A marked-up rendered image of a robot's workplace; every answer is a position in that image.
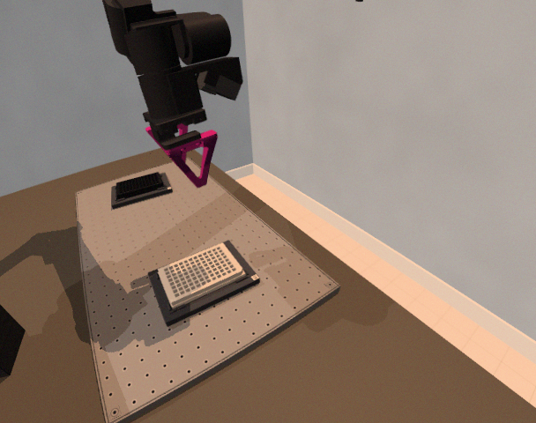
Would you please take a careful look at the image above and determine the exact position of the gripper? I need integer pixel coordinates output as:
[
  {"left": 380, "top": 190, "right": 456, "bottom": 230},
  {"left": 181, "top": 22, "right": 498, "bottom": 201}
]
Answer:
[{"left": 138, "top": 65, "right": 218, "bottom": 188}]

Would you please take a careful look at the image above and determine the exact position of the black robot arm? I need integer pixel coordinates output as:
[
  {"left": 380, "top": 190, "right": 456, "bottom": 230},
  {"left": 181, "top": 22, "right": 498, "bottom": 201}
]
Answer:
[{"left": 102, "top": 0, "right": 243, "bottom": 115}]

